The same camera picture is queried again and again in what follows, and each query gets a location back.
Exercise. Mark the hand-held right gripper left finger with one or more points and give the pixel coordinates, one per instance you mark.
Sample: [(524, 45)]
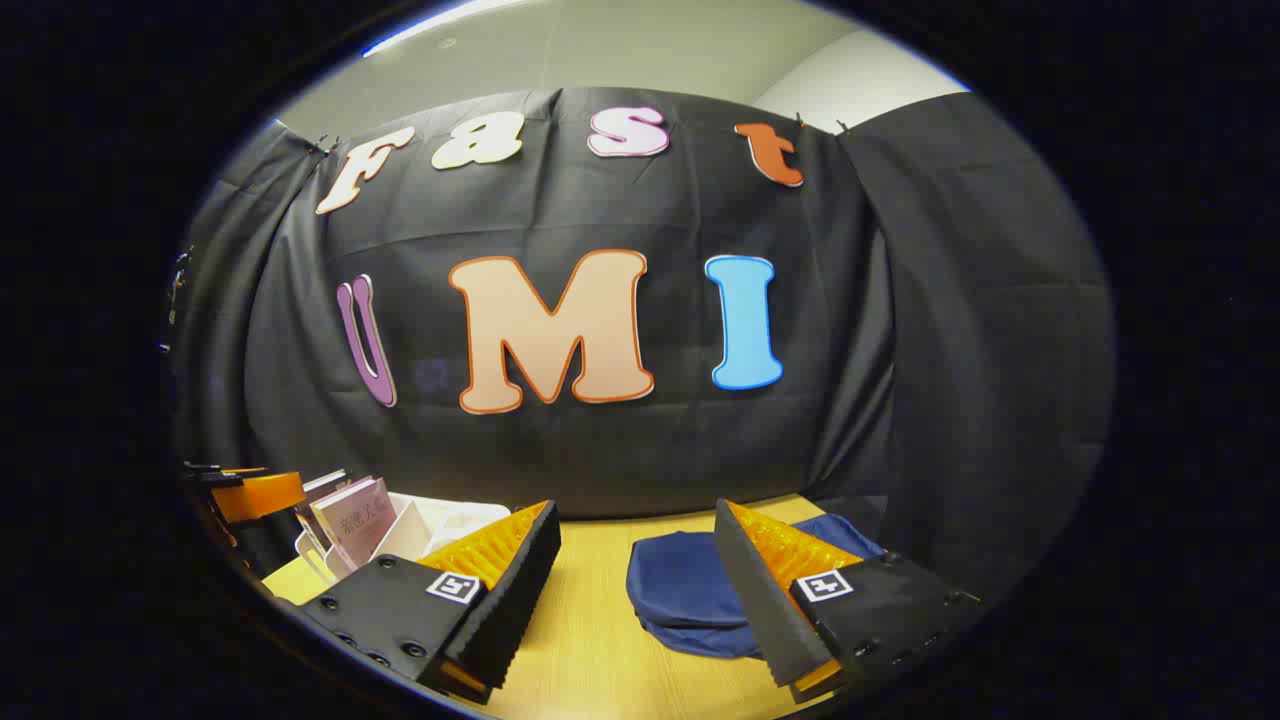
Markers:
[(510, 600)]

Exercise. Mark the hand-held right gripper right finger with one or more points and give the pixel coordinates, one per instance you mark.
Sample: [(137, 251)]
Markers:
[(765, 610)]

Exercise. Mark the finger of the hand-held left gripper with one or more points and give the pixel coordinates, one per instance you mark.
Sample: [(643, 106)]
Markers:
[(255, 495)]

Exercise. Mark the blue schoolbag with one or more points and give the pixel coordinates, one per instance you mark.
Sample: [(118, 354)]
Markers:
[(680, 590)]

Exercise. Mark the white bookshelf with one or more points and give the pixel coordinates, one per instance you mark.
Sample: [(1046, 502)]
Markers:
[(440, 520)]

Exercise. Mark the pink book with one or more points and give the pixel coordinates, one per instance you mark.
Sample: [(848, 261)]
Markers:
[(360, 520)]

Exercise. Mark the black backdrop cloth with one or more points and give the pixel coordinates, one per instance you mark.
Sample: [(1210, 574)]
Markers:
[(650, 210)]

